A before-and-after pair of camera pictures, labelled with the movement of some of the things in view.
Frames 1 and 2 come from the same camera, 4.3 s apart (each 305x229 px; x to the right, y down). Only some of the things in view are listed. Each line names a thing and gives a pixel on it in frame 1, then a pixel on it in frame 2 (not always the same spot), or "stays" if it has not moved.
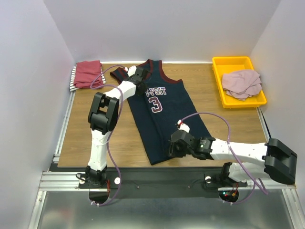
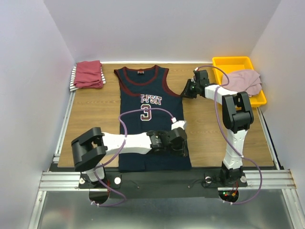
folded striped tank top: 72,87 stays
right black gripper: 175,146 -> 190,88
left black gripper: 144,90 -> 182,150
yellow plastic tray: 224,64 stays
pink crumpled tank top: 242,84 stays
